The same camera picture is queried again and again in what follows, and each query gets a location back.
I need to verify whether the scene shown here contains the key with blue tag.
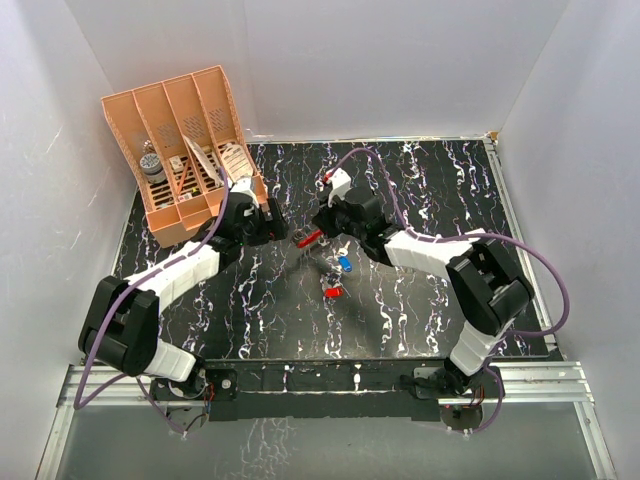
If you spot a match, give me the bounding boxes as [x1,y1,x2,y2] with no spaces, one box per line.
[336,241,353,273]

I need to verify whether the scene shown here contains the key with red tag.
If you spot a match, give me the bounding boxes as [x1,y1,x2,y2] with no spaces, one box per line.
[321,279,345,298]

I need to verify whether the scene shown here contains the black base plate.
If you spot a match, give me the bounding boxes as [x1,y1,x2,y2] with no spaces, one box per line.
[151,359,501,422]

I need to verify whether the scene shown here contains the white labelled packet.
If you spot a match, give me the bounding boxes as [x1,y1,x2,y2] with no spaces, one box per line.
[220,143,253,182]

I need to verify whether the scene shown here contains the orange pencil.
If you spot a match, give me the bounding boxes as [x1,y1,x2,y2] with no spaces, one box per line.
[177,159,191,196]

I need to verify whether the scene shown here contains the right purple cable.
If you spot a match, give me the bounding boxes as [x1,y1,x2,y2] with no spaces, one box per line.
[329,147,571,434]

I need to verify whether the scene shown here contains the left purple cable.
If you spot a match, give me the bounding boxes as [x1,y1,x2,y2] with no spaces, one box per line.
[72,167,236,441]

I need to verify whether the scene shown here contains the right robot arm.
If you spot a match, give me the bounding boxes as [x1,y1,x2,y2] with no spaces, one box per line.
[312,187,534,397]

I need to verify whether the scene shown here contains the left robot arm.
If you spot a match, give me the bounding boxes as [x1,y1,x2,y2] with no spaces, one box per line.
[78,192,288,399]

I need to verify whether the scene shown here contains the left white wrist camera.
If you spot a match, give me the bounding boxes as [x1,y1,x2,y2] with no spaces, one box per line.
[231,176,260,207]

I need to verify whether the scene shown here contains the grey round jar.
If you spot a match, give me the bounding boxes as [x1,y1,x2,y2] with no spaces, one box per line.
[139,153,166,184]

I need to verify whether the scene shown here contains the aluminium frame rail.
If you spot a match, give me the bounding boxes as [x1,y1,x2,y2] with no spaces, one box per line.
[37,359,617,479]

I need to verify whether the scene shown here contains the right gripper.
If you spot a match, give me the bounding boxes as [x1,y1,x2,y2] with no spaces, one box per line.
[313,190,366,241]

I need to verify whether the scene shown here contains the white paper card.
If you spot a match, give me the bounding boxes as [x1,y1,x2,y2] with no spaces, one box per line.
[183,135,224,186]

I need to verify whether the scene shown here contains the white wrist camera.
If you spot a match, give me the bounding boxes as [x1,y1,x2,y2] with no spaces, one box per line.
[324,168,351,206]
[231,176,260,207]

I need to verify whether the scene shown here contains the purple cable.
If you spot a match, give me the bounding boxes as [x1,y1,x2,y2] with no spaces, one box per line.
[329,147,571,434]
[72,167,236,441]

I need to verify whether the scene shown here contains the pink desk organizer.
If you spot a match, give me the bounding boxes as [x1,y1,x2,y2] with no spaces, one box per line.
[101,66,247,248]

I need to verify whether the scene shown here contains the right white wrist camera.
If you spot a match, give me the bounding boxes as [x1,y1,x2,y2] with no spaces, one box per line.
[324,168,351,206]

